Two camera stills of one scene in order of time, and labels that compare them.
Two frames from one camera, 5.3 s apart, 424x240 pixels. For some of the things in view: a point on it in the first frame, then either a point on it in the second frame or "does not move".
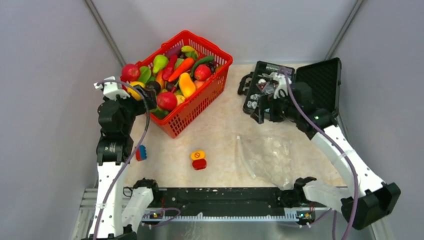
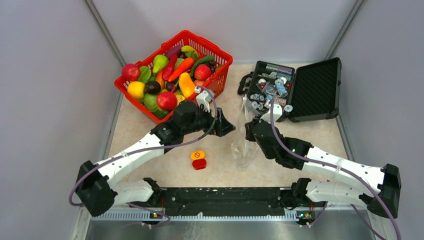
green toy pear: [159, 61] does not move
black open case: [323, 78] does not move
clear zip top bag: [268, 157] to [245, 153]
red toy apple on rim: [130, 72] does not move
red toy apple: [166, 100] does not move
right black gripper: [266, 101] to [249, 125]
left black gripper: [150, 95] to [219, 126]
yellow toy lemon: [133, 92] does not move
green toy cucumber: [204, 60] does not move
